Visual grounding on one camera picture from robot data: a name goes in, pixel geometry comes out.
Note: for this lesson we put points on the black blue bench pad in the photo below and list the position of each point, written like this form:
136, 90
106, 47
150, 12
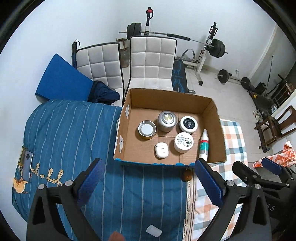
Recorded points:
178, 78

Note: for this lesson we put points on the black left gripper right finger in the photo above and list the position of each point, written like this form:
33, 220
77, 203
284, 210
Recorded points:
253, 222

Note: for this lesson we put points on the white small plastic bottle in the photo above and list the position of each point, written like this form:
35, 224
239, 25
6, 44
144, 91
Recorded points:
154, 231

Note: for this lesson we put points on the orange white cloth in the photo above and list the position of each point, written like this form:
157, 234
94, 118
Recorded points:
286, 158

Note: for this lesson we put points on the white jar green logo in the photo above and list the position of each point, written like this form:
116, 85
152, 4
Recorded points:
183, 142

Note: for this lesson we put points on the cardboard box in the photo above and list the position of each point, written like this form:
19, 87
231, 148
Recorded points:
146, 104

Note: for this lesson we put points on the left white quilted chair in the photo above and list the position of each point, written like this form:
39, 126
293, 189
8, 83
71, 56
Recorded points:
101, 62

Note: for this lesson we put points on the white weight bench rack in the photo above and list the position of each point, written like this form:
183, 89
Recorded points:
198, 61

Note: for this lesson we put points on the white quilted chair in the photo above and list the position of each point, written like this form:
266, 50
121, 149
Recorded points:
151, 62
101, 62

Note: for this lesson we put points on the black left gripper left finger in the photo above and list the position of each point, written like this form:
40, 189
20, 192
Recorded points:
44, 221

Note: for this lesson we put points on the silver metal tin can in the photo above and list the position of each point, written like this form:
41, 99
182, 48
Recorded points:
166, 121

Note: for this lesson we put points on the white earbuds case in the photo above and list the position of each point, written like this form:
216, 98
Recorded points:
161, 150

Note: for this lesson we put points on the floor barbell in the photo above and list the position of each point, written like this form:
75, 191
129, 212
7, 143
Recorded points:
223, 76

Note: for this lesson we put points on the white jar black label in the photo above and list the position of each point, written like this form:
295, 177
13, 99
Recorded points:
188, 124

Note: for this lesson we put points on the dark wooden chair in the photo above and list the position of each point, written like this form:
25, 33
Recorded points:
276, 126

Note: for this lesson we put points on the white spray bottle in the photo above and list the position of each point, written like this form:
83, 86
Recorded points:
204, 146

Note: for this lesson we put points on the brown walnut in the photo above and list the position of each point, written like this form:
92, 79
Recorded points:
186, 175

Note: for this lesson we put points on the dark blue clothing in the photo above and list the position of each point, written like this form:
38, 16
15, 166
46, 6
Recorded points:
101, 93

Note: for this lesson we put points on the blue foam mat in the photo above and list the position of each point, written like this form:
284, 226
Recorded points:
62, 81

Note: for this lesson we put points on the blue striped quilt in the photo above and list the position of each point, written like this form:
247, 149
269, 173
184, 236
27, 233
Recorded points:
63, 137

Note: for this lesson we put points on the right white quilted chair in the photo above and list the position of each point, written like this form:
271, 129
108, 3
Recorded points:
151, 62

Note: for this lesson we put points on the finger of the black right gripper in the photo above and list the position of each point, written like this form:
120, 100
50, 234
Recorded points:
275, 168
247, 175

